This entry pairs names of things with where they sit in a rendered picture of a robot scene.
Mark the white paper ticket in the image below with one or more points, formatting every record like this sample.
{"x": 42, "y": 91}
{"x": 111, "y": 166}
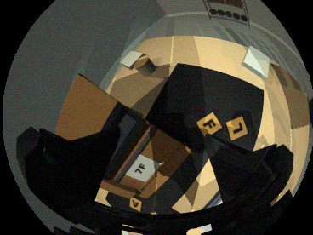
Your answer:
{"x": 142, "y": 168}

